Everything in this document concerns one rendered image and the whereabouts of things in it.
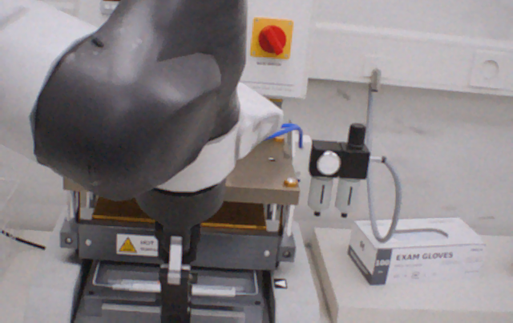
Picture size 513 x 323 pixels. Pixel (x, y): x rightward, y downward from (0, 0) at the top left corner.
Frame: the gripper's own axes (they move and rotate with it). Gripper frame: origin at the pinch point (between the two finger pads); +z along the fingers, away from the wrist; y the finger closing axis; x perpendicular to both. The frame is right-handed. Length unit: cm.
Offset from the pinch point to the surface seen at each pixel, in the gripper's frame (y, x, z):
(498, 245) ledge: -52, 64, 44
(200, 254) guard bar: -11.1, 2.2, 4.0
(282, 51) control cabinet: -37.1, 11.2, -7.6
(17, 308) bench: -26, -28, 39
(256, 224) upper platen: -14.5, 8.4, 1.9
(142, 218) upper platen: -13.9, -4.9, 1.6
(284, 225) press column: -14.3, 11.8, 1.7
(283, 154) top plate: -25.9, 11.9, 0.7
